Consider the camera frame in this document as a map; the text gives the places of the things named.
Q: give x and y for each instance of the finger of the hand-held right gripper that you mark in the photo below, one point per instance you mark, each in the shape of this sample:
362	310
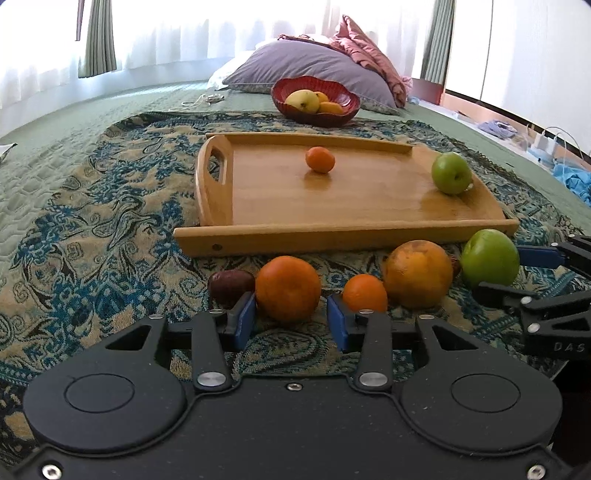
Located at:
501	295
538	256

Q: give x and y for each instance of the pink pillow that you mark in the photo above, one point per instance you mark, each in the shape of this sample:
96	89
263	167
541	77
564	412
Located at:
364	50

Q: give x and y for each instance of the patterned blue beige blanket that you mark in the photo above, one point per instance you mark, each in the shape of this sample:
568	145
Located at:
115	230

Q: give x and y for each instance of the red bowl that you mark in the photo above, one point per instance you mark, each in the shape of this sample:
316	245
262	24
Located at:
318	119

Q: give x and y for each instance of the blue cloth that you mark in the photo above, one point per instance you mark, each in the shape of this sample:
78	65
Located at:
575	180

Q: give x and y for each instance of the round orange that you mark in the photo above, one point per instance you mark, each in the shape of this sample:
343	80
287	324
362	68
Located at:
288	288

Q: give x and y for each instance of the white charger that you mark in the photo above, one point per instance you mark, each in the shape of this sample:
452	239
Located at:
545	143

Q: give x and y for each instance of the green apple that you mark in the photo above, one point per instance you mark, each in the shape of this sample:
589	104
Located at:
490	258
451	174

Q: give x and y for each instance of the small tangerine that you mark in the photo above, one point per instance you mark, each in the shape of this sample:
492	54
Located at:
364	294
320	160

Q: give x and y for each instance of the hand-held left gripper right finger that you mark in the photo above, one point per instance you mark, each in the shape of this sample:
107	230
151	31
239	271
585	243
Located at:
337	323

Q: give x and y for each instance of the large yellowish orange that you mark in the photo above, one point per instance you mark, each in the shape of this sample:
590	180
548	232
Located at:
418	274

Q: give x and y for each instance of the dark purple plum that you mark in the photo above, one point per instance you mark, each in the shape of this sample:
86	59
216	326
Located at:
227	286

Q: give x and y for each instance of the green curtain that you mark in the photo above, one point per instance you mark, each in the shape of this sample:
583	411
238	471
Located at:
99	37
438	41

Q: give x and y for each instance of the reddish wooden bed board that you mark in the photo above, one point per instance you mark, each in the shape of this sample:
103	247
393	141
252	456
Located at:
429	90

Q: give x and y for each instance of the white sheer curtain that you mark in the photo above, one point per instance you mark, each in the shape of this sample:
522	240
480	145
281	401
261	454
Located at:
184	32

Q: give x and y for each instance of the yellow apple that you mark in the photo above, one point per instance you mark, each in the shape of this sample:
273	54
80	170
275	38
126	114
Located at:
301	101

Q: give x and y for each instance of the small orange fruit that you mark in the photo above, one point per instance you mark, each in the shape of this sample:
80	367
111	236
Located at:
322	97
331	109

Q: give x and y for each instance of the purple pillow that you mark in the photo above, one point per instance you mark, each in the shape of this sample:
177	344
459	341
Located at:
295	60

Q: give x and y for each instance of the printed paper packet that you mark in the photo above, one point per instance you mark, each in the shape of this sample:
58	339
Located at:
5	152

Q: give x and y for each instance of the white pillow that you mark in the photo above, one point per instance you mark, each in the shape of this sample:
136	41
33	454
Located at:
226	74

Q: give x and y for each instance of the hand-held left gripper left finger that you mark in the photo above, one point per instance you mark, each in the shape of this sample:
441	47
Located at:
242	321

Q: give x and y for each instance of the wooden tray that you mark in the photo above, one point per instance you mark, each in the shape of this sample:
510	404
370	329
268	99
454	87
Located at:
346	198

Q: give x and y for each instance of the purple cloth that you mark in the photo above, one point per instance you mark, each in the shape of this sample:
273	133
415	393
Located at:
498	128

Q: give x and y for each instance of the green quilted bedspread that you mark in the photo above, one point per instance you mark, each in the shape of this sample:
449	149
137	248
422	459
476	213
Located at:
69	124

